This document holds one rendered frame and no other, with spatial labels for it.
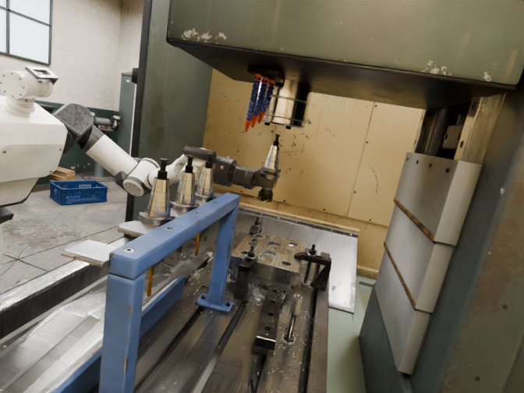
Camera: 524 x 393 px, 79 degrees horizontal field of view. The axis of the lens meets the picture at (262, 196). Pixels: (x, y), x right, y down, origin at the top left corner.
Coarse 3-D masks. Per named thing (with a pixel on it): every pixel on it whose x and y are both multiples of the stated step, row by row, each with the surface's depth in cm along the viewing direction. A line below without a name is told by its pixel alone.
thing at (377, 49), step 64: (192, 0) 62; (256, 0) 60; (320, 0) 57; (384, 0) 55; (448, 0) 53; (512, 0) 51; (256, 64) 72; (320, 64) 61; (384, 64) 57; (448, 64) 55; (512, 64) 53
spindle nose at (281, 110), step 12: (276, 84) 85; (288, 84) 85; (300, 84) 86; (264, 96) 87; (276, 96) 86; (288, 96) 86; (300, 96) 87; (276, 108) 86; (288, 108) 86; (300, 108) 88; (264, 120) 88; (276, 120) 87; (288, 120) 87; (300, 120) 89
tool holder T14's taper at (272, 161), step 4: (272, 148) 96; (276, 148) 95; (272, 152) 95; (276, 152) 95; (268, 156) 96; (272, 156) 95; (276, 156) 96; (268, 160) 96; (272, 160) 95; (276, 160) 96; (268, 164) 96; (272, 164) 96; (276, 164) 96; (276, 168) 96
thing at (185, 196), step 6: (186, 174) 66; (192, 174) 67; (180, 180) 67; (186, 180) 66; (192, 180) 67; (180, 186) 67; (186, 186) 66; (192, 186) 67; (180, 192) 67; (186, 192) 66; (192, 192) 67; (180, 198) 67; (186, 198) 67; (192, 198) 67; (180, 204) 67; (186, 204) 67; (192, 204) 68
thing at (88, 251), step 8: (88, 240) 45; (72, 248) 42; (80, 248) 42; (88, 248) 43; (96, 248) 43; (104, 248) 43; (112, 248) 44; (64, 256) 40; (72, 256) 40; (80, 256) 40; (88, 256) 40; (96, 256) 41; (104, 256) 41; (96, 264) 40; (104, 264) 40
